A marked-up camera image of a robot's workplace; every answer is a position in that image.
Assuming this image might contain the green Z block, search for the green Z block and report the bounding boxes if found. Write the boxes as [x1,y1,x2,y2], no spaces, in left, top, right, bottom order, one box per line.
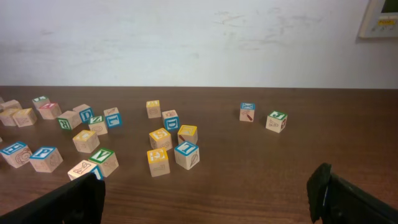
[88,115,108,135]

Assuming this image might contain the blue X block far right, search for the blue X block far right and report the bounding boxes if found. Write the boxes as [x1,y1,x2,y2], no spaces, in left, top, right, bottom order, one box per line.
[239,103,256,122]

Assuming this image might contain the red A block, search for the red A block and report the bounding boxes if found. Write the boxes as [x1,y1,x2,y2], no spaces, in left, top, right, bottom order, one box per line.
[39,103,62,119]

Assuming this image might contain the blue I block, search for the blue I block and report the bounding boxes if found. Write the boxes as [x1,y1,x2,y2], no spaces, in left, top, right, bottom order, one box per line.
[174,141,200,170]

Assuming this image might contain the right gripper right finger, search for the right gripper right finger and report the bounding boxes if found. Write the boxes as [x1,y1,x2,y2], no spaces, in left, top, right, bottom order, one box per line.
[307,163,397,224]

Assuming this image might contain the yellow block left pair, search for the yellow block left pair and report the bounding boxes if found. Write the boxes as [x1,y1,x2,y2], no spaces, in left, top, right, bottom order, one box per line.
[0,108,19,126]

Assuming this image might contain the yellow block top centre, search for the yellow block top centre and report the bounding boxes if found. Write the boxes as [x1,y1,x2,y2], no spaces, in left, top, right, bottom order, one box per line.
[146,100,161,118]

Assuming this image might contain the yellow E block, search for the yellow E block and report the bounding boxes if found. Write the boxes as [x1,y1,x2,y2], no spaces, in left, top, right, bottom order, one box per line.
[147,147,170,177]

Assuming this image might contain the blue P block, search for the blue P block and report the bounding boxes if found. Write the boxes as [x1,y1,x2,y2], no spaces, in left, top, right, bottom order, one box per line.
[29,146,63,173]

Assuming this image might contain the plain wooden block top left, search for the plain wooden block top left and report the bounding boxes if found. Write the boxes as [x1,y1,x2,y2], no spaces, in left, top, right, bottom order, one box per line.
[1,100,22,110]

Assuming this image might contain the yellow block pair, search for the yellow block pair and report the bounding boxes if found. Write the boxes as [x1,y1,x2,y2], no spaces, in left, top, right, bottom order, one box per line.
[12,108,37,128]
[0,108,19,126]

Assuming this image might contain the white wooden X block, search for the white wooden X block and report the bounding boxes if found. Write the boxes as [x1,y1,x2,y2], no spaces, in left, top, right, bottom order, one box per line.
[67,160,103,180]

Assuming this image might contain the wooden block blue D side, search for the wooden block blue D side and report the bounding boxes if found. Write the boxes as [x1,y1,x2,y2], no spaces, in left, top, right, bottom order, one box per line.
[162,110,180,131]

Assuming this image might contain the green V block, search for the green V block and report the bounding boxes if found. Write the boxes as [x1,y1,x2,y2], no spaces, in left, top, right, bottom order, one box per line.
[88,148,119,177]

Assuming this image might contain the yellow S block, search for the yellow S block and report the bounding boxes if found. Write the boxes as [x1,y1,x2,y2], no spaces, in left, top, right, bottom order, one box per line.
[149,128,172,151]

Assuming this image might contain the blue H block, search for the blue H block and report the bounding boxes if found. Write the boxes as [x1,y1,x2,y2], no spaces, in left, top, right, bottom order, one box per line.
[1,141,32,168]

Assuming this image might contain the wooden block green side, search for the wooden block green side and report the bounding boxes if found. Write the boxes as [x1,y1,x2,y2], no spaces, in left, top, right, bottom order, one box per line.
[57,111,81,130]

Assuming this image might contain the wall mounted white panel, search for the wall mounted white panel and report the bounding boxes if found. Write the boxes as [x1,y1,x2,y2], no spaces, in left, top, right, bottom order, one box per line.
[358,0,397,39]

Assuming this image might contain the red G block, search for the red G block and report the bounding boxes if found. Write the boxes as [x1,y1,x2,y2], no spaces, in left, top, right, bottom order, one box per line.
[73,104,94,123]

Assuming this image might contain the green J block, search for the green J block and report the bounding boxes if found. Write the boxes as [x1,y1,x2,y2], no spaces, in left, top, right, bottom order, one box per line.
[266,111,287,133]

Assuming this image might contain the yellow block right cluster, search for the yellow block right cluster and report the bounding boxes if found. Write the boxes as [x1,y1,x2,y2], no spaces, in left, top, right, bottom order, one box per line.
[177,125,198,144]

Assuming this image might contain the yellow block right pair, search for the yellow block right pair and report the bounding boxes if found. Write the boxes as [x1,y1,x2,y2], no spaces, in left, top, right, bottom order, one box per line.
[12,108,37,128]

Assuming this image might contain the green L block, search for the green L block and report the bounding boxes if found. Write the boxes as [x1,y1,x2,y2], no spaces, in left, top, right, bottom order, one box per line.
[32,96,50,110]

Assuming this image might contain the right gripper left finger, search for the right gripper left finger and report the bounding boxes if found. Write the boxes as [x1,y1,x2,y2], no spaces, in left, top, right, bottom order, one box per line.
[1,173,106,224]

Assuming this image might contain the yellow C block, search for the yellow C block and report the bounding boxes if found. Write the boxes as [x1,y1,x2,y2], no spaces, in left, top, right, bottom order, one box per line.
[73,130,100,153]

